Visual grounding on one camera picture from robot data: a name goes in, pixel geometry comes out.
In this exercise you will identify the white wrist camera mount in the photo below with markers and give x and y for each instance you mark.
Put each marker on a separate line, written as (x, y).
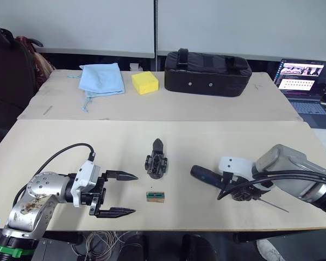
(84, 177)
(235, 164)

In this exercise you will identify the black office chair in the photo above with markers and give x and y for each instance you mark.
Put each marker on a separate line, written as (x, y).
(8, 70)

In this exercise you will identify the white shoe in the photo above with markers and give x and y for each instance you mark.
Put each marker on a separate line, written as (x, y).
(269, 250)

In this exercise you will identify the small white box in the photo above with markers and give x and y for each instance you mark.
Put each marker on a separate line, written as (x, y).
(135, 67)

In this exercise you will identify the yellow foam block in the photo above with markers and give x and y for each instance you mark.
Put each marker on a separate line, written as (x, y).
(145, 83)

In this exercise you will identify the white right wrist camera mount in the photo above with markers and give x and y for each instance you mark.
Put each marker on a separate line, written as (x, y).
(235, 164)

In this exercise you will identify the black padded carrying case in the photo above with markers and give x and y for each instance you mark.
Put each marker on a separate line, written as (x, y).
(206, 73)

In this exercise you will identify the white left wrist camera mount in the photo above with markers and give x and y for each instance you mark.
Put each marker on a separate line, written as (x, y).
(84, 177)

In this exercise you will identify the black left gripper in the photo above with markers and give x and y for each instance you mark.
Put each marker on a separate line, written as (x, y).
(97, 194)

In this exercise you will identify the small green brown block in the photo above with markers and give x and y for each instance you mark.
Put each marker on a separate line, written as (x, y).
(155, 197)

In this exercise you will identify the open laptop computer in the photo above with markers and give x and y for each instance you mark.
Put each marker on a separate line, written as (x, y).
(304, 81)

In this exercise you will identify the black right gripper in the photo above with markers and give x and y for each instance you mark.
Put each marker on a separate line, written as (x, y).
(247, 187)

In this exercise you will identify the black loose gripper part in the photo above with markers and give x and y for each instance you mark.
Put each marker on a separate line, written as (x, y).
(156, 163)

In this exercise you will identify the patterned brown cloth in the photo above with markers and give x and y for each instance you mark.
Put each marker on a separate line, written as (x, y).
(40, 62)

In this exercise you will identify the blue black electric screwdriver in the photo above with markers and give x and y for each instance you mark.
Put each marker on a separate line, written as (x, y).
(206, 176)

